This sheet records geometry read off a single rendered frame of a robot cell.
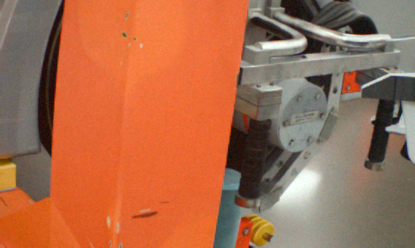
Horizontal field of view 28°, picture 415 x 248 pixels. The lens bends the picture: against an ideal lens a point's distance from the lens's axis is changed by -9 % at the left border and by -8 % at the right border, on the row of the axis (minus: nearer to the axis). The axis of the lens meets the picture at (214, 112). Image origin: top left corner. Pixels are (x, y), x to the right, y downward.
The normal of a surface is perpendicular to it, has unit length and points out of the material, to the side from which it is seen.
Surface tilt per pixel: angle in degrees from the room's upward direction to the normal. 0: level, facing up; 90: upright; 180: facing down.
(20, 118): 90
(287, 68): 90
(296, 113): 90
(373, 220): 0
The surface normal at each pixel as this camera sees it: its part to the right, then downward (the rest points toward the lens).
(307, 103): 0.64, 0.33
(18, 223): -0.76, 0.12
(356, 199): 0.13, -0.93
